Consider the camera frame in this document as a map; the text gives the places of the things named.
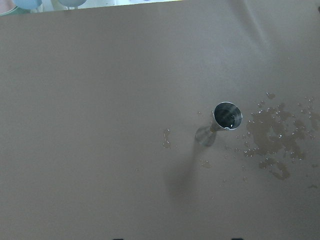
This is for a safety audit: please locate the steel double jigger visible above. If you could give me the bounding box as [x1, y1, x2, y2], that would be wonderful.
[195, 101, 243, 147]

